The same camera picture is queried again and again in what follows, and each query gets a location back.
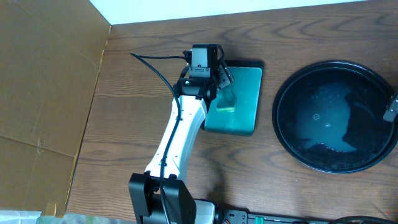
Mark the green yellow sponge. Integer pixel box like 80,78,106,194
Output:
216,88,236,112

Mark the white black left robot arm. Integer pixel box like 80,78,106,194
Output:
129,61,233,223

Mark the round black serving tray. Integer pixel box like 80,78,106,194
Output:
272,60,397,174

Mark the brown cardboard panel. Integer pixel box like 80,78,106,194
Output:
1,0,111,217

